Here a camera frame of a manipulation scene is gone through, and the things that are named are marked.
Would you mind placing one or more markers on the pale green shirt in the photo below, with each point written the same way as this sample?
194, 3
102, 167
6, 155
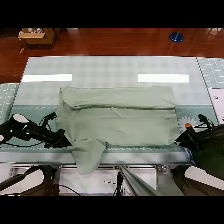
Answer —
120, 123

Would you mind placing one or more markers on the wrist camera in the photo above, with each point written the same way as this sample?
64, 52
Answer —
204, 120
49, 118

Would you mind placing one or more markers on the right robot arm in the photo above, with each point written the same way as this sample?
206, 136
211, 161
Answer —
203, 178

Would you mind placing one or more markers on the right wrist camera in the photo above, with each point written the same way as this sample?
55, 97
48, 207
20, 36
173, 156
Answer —
204, 120

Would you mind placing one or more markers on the blue and white garment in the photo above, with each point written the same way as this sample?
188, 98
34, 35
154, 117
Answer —
189, 156

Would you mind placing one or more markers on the wooden box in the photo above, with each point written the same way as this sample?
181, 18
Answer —
36, 36

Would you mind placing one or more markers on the dark green garment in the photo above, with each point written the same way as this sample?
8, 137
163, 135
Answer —
211, 153

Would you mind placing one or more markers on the silver frame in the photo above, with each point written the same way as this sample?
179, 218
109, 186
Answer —
140, 186

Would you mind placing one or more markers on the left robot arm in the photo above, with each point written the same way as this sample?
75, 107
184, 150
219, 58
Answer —
23, 130

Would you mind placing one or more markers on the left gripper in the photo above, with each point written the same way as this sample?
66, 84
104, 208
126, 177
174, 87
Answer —
58, 138

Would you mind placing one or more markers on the blue round object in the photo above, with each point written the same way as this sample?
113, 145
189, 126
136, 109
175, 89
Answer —
176, 37

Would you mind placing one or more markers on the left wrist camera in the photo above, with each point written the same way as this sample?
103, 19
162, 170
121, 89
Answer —
49, 118

